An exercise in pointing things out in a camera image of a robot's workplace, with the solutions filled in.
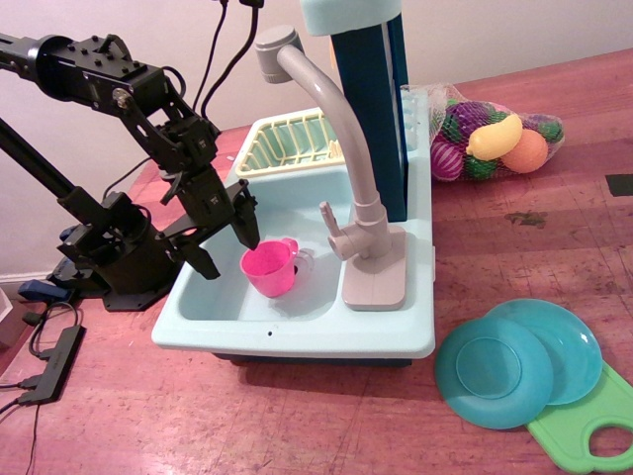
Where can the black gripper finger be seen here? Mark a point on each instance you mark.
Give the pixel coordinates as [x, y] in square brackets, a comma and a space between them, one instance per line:
[200, 261]
[245, 227]

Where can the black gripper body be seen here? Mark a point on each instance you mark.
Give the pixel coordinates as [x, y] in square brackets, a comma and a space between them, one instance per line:
[209, 205]

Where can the pink plastic cup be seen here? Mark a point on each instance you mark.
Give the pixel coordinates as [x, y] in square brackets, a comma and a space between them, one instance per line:
[270, 266]

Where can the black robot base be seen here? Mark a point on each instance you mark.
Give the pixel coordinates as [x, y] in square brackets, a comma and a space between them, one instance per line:
[113, 251]

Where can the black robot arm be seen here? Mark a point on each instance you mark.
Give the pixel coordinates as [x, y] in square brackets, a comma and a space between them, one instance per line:
[101, 74]

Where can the light blue toy sink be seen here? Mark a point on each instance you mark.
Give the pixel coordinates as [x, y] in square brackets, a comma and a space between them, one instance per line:
[228, 317]

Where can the yellow dish rack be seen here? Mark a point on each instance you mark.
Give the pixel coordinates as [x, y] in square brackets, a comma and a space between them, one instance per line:
[291, 142]

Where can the blue clamp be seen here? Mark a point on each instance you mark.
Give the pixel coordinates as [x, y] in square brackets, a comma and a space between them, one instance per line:
[38, 291]

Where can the black usb hub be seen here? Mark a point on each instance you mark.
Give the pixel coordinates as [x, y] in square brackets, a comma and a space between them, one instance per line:
[58, 366]

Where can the dark blue water tower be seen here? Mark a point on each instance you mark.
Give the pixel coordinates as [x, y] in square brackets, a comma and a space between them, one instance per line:
[369, 49]

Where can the mesh bag of toy produce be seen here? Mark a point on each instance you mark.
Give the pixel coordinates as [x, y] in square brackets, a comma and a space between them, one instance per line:
[449, 118]

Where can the yellow toy banana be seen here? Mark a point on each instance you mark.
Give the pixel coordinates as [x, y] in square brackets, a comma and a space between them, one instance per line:
[495, 140]

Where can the orange toy fruit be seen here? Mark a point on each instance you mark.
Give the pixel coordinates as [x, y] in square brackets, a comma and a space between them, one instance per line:
[528, 155]

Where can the front teal plate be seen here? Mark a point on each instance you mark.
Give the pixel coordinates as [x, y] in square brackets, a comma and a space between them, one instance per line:
[494, 373]

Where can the teal plate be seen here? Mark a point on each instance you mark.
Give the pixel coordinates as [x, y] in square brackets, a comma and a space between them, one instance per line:
[494, 373]
[572, 347]

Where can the rear teal plate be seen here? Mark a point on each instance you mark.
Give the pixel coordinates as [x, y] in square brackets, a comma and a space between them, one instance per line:
[572, 347]

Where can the green cutting board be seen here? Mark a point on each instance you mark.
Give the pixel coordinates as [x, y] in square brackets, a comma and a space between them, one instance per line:
[564, 432]

